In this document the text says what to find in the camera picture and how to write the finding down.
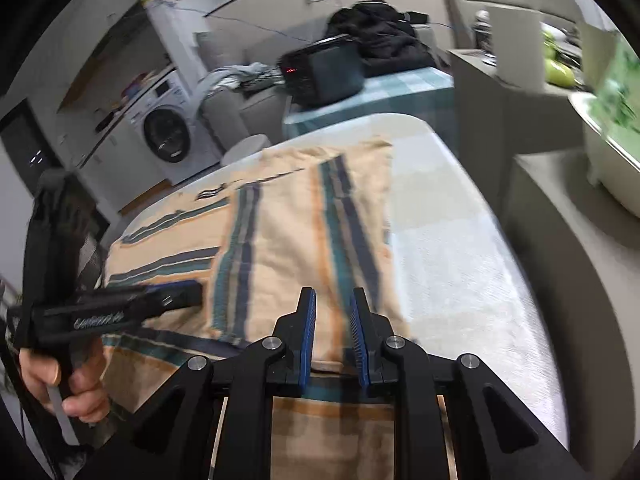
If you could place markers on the white round stool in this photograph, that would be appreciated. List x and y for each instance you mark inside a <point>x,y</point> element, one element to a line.
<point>245,150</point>

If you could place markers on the green fruit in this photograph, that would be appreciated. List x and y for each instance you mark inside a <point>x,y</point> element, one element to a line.
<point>560,72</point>

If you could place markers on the grey crumpled clothes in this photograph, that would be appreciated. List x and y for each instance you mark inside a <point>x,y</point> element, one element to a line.
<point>225,77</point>

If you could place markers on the beige striped garment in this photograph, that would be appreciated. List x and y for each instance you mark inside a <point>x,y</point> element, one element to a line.
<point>290,220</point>

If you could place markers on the person's left hand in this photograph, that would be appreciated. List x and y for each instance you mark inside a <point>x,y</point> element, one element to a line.
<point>90,390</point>

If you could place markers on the dark bottle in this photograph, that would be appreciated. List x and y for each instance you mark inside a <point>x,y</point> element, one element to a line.
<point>481,30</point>

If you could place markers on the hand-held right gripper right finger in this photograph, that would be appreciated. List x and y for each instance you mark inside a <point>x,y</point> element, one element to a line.
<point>359,332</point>

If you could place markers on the black appliance with red display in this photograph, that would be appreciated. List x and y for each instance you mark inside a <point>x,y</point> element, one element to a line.
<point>330,75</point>

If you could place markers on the teal checked cloth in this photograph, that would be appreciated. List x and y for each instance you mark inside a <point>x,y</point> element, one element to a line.
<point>400,97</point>

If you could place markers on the grey sofa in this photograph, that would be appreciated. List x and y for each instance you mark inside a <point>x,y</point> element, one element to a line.
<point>255,110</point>

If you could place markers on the white washing machine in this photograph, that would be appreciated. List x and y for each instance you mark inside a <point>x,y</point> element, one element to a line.
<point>165,132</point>

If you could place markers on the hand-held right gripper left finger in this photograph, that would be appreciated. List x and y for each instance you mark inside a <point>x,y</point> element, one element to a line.
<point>309,330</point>

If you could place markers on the grey curved counter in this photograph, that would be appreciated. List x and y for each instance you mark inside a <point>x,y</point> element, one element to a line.
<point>565,240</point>

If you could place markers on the black jacket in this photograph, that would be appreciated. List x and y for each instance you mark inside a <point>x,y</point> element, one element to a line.
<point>390,40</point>

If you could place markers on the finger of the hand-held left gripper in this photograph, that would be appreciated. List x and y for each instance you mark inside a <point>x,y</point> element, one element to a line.
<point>177,296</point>

